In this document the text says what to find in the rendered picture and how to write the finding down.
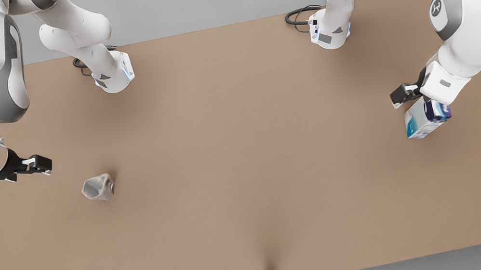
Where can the white and blue carton box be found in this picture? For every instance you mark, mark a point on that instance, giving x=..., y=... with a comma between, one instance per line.
x=424, y=120

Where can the grey faceted cup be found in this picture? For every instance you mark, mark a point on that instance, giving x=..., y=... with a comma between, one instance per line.
x=98, y=187

